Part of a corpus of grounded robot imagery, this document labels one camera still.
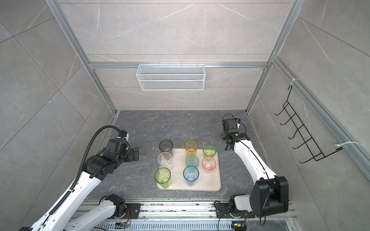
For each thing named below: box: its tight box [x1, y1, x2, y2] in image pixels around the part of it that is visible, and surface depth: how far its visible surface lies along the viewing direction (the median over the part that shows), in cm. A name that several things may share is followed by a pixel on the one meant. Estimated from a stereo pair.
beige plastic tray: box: [155, 148, 222, 192], surface depth 85 cm
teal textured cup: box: [185, 154, 200, 168], surface depth 86 cm
